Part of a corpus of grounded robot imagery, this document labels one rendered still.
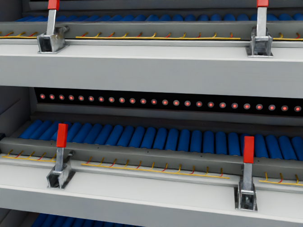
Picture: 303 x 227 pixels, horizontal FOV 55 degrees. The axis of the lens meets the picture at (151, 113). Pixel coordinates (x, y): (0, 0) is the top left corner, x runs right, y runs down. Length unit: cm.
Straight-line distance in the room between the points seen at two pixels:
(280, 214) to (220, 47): 23
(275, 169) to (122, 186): 22
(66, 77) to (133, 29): 12
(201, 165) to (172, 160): 4
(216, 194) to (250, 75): 17
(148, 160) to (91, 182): 9
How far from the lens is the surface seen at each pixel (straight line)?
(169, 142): 49
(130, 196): 43
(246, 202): 42
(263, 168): 46
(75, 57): 39
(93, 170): 47
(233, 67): 35
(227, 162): 45
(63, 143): 45
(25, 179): 50
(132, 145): 49
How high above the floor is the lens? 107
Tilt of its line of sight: 13 degrees down
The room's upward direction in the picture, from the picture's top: 1 degrees clockwise
